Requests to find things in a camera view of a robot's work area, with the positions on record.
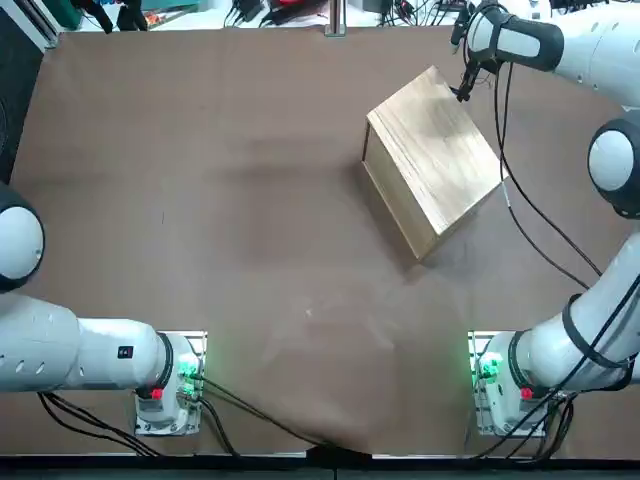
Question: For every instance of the green box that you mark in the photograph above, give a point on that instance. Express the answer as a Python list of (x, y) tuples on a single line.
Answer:
[(170, 4)]

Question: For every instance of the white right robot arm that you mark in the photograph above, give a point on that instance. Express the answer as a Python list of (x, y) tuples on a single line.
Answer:
[(605, 55)]

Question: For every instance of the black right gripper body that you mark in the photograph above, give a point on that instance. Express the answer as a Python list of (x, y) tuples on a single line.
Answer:
[(485, 66)]

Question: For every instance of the small green container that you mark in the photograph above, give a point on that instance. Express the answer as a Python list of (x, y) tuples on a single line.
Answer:
[(70, 15)]

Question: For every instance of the black stand leg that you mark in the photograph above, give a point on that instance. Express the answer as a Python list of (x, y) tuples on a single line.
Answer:
[(102, 20), (132, 17)]

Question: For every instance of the black table edge clamp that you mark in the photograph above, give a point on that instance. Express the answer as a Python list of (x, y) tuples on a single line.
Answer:
[(340, 451)]

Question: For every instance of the short aluminium corner rail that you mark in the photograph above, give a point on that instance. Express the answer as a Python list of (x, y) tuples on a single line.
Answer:
[(47, 27)]

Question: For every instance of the wooden drawer box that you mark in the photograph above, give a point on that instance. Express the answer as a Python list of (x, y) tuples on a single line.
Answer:
[(435, 160)]

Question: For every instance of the aluminium profile post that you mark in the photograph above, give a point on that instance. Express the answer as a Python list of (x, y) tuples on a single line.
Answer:
[(336, 20)]

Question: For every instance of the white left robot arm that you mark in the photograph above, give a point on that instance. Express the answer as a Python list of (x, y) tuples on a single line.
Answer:
[(50, 350)]

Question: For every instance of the red object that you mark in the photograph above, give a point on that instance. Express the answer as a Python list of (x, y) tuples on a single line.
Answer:
[(286, 3)]

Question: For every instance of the small black power adapter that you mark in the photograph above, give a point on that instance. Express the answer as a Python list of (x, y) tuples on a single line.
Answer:
[(248, 7)]

